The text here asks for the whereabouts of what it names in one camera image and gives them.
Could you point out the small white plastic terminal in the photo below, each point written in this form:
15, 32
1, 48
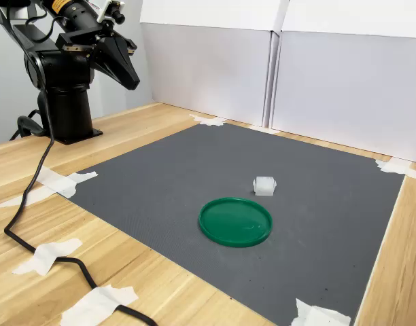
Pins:
264, 186

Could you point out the round green lid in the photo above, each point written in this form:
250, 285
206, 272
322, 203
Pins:
235, 222

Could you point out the white tape piece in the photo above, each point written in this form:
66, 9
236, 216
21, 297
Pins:
208, 119
264, 129
96, 304
395, 167
316, 314
58, 183
46, 256

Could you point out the dark grey mat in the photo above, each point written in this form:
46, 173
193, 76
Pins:
228, 163

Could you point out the white partition block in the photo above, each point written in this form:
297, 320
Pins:
350, 95

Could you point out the white camera box with board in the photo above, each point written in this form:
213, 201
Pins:
109, 7

